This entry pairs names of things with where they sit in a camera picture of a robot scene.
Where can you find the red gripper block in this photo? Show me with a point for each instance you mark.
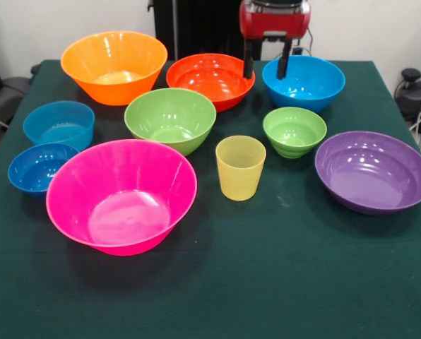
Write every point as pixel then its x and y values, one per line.
pixel 274 21

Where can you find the red plastic bowl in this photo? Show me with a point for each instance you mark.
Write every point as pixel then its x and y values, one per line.
pixel 203 81

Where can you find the yellow plastic cup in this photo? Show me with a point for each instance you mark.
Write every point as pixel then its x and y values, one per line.
pixel 240 173

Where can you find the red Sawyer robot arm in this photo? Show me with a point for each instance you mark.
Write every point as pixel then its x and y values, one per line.
pixel 281 3

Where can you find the bright blue plastic bowl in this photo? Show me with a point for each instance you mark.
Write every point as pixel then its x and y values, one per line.
pixel 313 84

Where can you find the small green ribbed bowl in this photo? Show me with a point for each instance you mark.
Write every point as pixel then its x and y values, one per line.
pixel 293 132

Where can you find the large green plastic bowl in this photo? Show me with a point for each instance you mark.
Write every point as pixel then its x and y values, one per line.
pixel 168 120

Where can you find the purple plastic bowl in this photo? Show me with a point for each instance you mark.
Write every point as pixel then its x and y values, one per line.
pixel 373 169

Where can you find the orange plastic bowl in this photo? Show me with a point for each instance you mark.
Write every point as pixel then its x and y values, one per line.
pixel 90 63

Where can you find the pink plastic bowl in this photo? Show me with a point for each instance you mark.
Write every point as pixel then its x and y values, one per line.
pixel 122 197

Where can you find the dark green table cloth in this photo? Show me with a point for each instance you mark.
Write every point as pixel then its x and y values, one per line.
pixel 267 275

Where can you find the translucent teal plastic bowl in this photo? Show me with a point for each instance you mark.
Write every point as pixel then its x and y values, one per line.
pixel 55 123

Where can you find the small dark blue bowl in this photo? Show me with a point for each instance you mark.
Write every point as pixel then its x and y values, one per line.
pixel 34 169

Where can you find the black pedestal foot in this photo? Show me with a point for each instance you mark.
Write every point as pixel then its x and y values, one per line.
pixel 413 92
pixel 5 95

